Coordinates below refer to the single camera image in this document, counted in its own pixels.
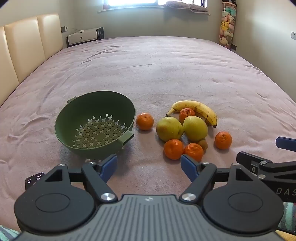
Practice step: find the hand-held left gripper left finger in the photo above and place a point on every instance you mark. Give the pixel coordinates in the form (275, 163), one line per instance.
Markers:
(109, 167)

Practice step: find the green apple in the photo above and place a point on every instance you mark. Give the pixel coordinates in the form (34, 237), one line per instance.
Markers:
(195, 128)

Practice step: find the hanging plush toy organizer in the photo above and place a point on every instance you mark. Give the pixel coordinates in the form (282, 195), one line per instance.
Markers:
(227, 25)

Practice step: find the white nightstand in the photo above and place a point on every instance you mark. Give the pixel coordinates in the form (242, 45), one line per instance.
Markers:
(81, 37)

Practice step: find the grey cushion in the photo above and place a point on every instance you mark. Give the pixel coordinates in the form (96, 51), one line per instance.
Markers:
(185, 5)

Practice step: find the orange tangerine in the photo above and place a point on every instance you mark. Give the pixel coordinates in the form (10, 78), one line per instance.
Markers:
(186, 113)
(144, 121)
(173, 149)
(193, 151)
(223, 140)

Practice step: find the yellow banana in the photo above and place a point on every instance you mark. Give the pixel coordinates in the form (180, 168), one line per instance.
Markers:
(203, 109)

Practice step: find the brown kiwi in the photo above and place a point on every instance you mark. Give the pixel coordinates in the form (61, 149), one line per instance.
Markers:
(203, 143)

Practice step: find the black smartwatch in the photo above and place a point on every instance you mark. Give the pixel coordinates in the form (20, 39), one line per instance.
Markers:
(33, 180)

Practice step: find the small red pot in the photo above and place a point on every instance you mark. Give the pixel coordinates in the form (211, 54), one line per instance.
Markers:
(105, 6)

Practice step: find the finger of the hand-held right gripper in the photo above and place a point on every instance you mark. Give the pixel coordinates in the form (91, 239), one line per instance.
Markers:
(248, 161)
(286, 143)

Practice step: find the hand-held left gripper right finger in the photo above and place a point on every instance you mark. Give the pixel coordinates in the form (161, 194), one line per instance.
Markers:
(187, 167)

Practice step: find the cream padded headboard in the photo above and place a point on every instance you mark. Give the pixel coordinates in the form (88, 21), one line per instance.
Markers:
(23, 46)

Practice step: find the window sill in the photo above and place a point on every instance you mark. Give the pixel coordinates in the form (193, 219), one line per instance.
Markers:
(129, 8)

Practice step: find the green colander bowl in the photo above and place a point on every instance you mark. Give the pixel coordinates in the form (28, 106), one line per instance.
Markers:
(69, 125)

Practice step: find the striped cloth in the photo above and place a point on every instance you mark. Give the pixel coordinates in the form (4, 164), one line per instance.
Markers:
(8, 233)
(289, 215)

